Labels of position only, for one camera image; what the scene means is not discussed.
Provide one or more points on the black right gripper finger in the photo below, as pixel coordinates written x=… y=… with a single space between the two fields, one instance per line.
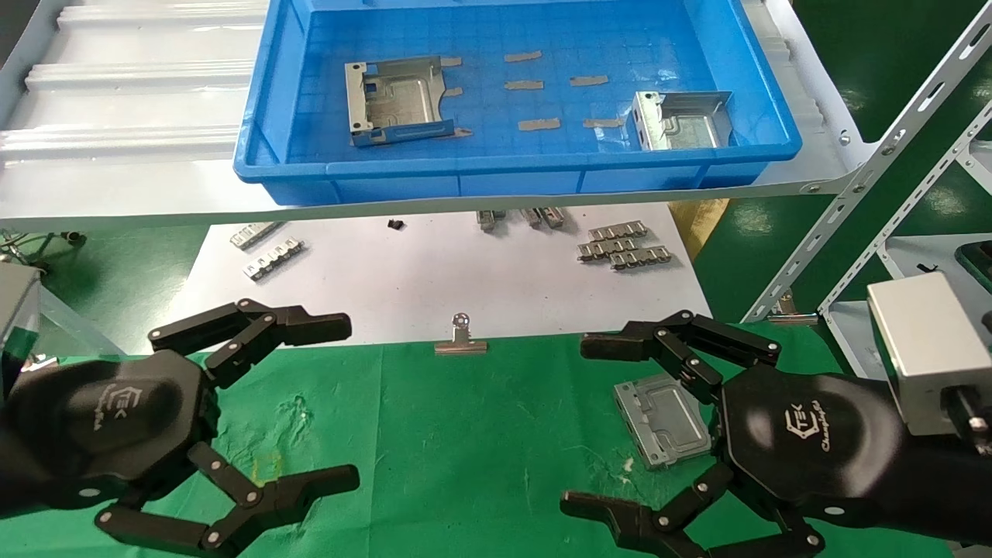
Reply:
x=643 y=531
x=674 y=341

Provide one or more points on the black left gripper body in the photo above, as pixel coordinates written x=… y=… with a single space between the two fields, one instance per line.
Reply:
x=108 y=418

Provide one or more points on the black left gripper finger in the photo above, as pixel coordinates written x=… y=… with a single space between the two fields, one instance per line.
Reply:
x=248 y=504
x=256 y=325

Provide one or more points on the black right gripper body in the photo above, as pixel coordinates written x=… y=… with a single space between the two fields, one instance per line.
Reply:
x=806 y=434

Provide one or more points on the sheet metal bracket part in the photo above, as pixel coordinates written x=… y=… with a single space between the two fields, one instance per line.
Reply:
x=686 y=128
x=663 y=422
x=399 y=97

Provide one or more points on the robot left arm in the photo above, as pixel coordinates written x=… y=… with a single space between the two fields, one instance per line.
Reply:
x=9 y=465

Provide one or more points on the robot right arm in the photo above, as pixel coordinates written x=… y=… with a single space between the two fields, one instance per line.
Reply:
x=953 y=488

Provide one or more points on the small metal clip strip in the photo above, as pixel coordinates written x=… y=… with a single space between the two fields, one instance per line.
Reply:
x=488 y=219
x=273 y=259
x=607 y=249
x=252 y=235
x=532 y=217
x=618 y=230
x=552 y=217
x=640 y=258

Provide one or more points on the silver binder clip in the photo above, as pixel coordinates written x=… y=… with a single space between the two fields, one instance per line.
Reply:
x=37 y=361
x=461 y=346
x=794 y=318

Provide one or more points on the clear plastic bag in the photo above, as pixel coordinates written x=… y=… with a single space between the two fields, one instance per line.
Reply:
x=74 y=333

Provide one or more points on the green table cloth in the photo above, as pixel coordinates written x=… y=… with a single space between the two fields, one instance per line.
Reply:
x=465 y=465

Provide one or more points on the blue plastic bin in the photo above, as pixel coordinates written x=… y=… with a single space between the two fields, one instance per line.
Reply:
x=542 y=163

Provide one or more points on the dark green tray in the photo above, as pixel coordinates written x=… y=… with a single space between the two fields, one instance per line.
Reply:
x=976 y=263

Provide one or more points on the grey metal shelf rack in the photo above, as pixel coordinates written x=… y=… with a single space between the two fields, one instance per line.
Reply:
x=116 y=116

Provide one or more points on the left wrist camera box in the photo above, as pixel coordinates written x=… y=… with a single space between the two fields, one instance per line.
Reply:
x=15 y=310

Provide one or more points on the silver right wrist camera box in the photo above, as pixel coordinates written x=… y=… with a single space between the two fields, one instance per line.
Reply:
x=922 y=349

